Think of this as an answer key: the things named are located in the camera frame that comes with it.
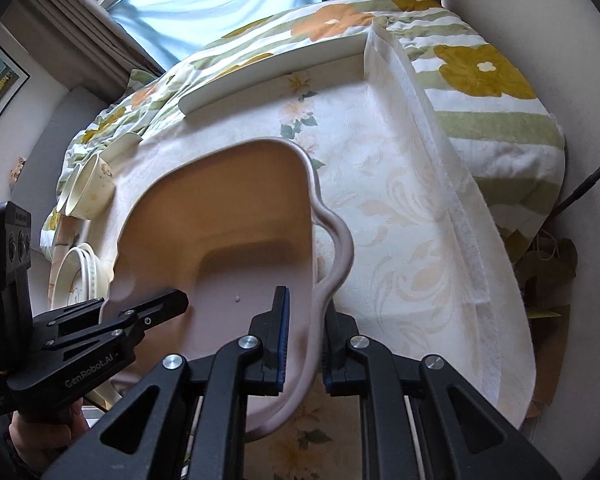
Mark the plain white plate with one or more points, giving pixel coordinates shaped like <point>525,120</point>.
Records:
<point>97,270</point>

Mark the green striped pillow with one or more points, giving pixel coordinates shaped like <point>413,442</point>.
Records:
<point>140,80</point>

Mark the small plush toy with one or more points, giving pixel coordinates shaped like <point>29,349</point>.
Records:
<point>17,167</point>

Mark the cream bowl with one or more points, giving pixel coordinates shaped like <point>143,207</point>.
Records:
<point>66,195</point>
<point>97,190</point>

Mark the floral print plate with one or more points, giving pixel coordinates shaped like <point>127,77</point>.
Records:
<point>67,280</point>

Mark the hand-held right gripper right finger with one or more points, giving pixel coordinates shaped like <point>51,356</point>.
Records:
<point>340,345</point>

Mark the brown cardboard box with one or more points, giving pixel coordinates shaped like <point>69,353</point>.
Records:
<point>550,360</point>

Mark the light blue cloth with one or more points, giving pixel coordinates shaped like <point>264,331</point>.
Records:
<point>205,10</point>

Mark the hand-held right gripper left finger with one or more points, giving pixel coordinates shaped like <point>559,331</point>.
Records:
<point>282,340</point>

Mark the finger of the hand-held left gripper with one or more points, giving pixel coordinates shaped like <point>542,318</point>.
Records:
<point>145,305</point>
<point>115,332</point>

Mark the floral striped blanket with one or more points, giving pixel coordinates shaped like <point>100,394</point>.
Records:
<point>480,110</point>

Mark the person's left hand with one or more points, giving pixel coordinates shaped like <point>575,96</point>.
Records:
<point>40,440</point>

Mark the pink square basin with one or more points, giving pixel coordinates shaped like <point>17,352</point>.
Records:
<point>220,210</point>

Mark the floral white tablecloth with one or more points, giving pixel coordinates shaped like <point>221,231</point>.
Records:
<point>405,210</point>

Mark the grey padded headboard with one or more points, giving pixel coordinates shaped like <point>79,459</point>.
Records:
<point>55,125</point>

